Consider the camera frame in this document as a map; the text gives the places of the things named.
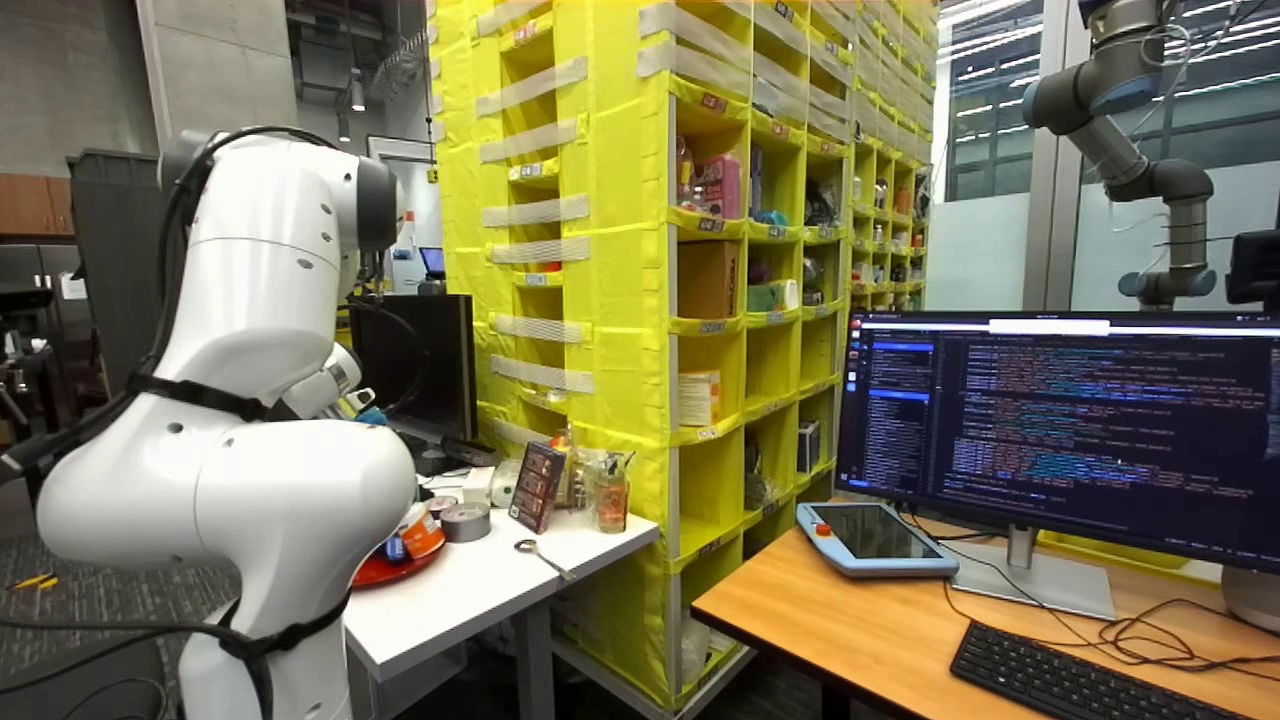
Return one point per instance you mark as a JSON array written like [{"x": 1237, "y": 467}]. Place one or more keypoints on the grey industrial robot arm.
[{"x": 1133, "y": 162}]

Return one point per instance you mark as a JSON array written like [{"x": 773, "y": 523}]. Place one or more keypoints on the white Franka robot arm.
[{"x": 264, "y": 265}]

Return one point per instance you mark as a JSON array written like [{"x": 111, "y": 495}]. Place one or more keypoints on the red plate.
[{"x": 384, "y": 575}]

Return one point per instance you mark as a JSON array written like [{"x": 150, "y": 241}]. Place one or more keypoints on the white carton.
[{"x": 698, "y": 397}]

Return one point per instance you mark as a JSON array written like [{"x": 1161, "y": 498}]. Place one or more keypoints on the yellow fabric shelf unit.
[{"x": 625, "y": 265}]

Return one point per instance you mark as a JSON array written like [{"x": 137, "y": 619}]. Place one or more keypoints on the orange glass jar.
[{"x": 615, "y": 507}]

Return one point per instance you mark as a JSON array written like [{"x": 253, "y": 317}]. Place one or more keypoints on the green box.
[{"x": 773, "y": 293}]

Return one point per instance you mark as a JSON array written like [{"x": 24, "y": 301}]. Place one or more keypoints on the dark picture card box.
[{"x": 536, "y": 487}]

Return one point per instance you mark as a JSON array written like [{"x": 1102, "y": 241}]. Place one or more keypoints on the pink box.
[{"x": 723, "y": 184}]

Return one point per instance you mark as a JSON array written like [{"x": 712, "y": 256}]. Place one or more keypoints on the black Dell monitor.
[{"x": 425, "y": 360}]

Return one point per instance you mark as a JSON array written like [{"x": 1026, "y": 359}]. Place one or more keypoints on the metal spoon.
[{"x": 526, "y": 546}]

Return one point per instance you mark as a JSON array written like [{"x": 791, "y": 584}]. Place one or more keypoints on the clear water jug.
[{"x": 406, "y": 275}]

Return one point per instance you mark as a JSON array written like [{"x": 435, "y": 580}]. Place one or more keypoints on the blue teach pendant tablet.
[{"x": 875, "y": 534}]

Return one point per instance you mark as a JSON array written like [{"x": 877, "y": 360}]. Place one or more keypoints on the small blue item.
[{"x": 392, "y": 549}]

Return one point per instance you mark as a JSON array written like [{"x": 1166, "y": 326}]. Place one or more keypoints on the monitor showing code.
[{"x": 1067, "y": 425}]

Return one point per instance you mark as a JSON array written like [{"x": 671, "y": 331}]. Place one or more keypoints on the black desk keyboard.
[{"x": 1055, "y": 672}]

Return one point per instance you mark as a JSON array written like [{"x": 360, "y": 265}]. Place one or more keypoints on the grey metal cabinet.
[{"x": 121, "y": 265}]

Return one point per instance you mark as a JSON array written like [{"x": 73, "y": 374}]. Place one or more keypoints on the black mounted device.
[{"x": 1257, "y": 265}]

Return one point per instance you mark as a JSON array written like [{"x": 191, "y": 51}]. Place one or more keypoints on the grey duct tape roll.
[{"x": 467, "y": 523}]

